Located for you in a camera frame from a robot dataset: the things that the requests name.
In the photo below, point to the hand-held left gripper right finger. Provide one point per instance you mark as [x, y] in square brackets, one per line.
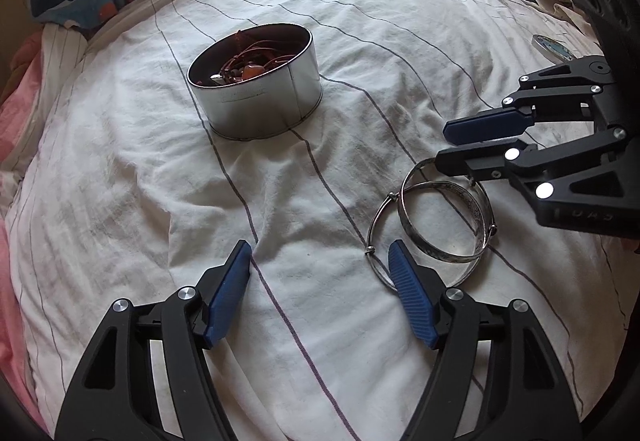
[412, 301]

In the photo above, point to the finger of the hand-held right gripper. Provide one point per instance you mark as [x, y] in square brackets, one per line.
[480, 127]
[465, 163]

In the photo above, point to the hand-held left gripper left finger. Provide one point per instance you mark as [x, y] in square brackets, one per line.
[230, 291]

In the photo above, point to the wide silver bangle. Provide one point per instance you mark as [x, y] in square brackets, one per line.
[435, 248]

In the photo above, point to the thin silver bangle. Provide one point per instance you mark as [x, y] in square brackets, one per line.
[372, 221]

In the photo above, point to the round metal tin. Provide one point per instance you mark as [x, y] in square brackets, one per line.
[260, 106]

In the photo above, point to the round blue tin lid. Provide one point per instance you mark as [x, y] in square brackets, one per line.
[552, 48]

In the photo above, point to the white striped duvet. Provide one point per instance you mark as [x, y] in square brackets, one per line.
[300, 201]

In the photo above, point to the pink blanket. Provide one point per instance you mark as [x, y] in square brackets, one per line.
[15, 111]

